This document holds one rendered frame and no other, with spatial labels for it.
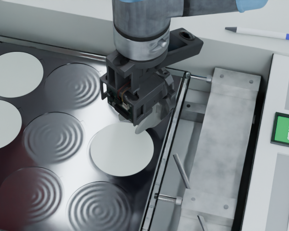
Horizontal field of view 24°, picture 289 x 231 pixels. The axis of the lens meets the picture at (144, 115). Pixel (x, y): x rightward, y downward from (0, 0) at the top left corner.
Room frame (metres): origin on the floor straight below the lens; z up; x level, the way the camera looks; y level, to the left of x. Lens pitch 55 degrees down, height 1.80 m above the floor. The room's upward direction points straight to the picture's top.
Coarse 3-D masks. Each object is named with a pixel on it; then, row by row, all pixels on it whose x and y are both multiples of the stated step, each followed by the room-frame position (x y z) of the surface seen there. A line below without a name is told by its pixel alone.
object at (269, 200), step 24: (288, 72) 0.67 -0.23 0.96; (288, 96) 0.63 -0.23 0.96; (264, 120) 0.58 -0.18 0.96; (264, 144) 0.54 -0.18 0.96; (264, 168) 0.50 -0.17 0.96; (288, 168) 0.50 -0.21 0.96; (264, 192) 0.46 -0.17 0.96; (288, 192) 0.46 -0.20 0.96; (264, 216) 0.42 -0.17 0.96; (288, 216) 0.42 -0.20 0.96
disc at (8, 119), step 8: (0, 104) 0.65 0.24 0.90; (8, 104) 0.65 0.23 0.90; (0, 112) 0.64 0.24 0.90; (8, 112) 0.64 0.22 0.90; (16, 112) 0.64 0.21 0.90; (0, 120) 0.62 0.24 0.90; (8, 120) 0.62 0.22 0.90; (16, 120) 0.62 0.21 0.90; (0, 128) 0.61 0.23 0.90; (8, 128) 0.61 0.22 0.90; (16, 128) 0.61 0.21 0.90; (0, 136) 0.59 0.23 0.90; (8, 136) 0.59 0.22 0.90; (16, 136) 0.59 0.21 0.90; (0, 144) 0.58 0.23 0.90
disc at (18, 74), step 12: (0, 60) 0.75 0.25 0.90; (12, 60) 0.75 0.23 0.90; (24, 60) 0.75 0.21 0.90; (36, 60) 0.75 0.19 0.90; (0, 72) 0.72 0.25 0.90; (12, 72) 0.72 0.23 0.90; (24, 72) 0.72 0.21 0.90; (36, 72) 0.72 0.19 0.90; (0, 84) 0.70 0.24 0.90; (12, 84) 0.70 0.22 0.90; (24, 84) 0.70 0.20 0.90; (36, 84) 0.70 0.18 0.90; (12, 96) 0.67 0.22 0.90
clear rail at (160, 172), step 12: (180, 84) 0.70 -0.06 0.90; (180, 96) 0.67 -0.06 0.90; (180, 108) 0.64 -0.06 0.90; (168, 132) 0.60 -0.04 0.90; (168, 144) 0.57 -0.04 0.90; (168, 156) 0.55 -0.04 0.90; (156, 180) 0.51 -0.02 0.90; (156, 192) 0.49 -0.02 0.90; (156, 204) 0.47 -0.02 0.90; (144, 216) 0.45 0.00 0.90; (144, 228) 0.43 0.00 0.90
